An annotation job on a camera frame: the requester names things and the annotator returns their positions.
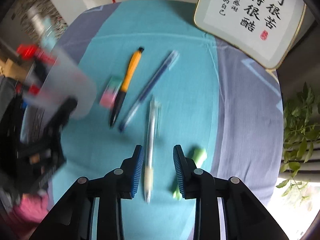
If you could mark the teal and grey tablecloth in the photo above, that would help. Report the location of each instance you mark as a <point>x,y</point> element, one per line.
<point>214,97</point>

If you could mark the white clear gel pen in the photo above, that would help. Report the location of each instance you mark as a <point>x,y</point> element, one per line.
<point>152,134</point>

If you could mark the yellow black pen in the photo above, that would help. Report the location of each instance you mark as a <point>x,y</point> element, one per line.
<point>121,94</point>

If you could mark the red utility knife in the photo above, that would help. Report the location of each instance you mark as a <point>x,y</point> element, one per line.
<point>34,52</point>

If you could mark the frosted translucent plastic cup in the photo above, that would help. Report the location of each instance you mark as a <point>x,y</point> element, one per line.
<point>55,77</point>

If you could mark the pink sleeved forearm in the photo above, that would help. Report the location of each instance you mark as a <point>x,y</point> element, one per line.
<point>25,217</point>

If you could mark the tall stack of books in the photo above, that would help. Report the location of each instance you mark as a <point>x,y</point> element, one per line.
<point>26,10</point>

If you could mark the blue clear gel pen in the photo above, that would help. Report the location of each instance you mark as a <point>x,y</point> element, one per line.
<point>166,65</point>

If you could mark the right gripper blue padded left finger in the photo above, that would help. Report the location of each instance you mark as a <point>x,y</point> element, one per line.
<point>132,169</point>

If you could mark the green potted plant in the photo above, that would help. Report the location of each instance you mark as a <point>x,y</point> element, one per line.
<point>300,137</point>

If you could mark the pink green eraser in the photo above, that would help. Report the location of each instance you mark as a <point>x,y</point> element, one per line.
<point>109,95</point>

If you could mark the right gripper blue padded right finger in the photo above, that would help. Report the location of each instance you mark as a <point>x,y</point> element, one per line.
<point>186,178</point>

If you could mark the clear capped gel pen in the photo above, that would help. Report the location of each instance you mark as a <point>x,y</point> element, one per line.
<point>44,28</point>

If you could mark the framed calligraphy sign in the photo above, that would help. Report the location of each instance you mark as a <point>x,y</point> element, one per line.
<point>265,30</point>

